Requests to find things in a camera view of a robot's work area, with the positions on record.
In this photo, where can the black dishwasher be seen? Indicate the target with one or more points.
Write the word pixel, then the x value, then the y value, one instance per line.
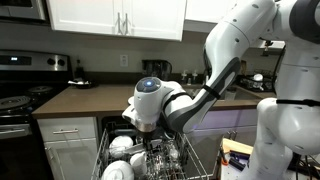
pixel 110 123

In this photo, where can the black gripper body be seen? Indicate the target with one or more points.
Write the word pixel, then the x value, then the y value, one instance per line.
pixel 148 140

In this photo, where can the dark glass bottle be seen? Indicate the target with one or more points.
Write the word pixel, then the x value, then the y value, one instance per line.
pixel 79 71

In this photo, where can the black tool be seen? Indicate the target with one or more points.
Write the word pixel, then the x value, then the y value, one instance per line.
pixel 237 164

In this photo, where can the white upper cabinet door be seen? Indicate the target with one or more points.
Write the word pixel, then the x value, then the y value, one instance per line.
pixel 200 10
pixel 83 15
pixel 153 16

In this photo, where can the white base cabinet door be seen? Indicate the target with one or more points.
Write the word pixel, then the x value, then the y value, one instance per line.
pixel 73 160

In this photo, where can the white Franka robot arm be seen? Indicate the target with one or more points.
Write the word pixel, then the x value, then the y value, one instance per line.
pixel 226 40

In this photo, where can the grey sink base cabinet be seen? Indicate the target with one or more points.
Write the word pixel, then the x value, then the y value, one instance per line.
pixel 233 120

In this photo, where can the stainless steel microwave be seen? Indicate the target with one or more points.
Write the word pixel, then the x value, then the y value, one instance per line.
pixel 20 10

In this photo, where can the white ceramic mug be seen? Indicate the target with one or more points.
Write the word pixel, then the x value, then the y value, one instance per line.
pixel 138 163

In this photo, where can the black stove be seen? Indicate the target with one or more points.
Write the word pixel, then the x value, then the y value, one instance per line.
pixel 20 60

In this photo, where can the white wall outlet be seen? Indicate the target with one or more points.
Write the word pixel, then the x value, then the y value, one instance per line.
pixel 124 60

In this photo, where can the black coffee maker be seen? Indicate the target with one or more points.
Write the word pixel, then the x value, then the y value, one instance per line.
pixel 156 68

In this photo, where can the grey robot base table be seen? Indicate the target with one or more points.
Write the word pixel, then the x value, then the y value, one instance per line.
pixel 228 174

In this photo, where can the wooden board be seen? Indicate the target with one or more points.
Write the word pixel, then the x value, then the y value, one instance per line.
pixel 235 145

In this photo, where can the white drawer front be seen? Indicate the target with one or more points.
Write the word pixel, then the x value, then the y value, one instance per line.
pixel 66 123

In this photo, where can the white ceramic bowl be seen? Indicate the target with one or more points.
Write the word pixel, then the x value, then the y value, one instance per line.
pixel 116 171
pixel 120 143

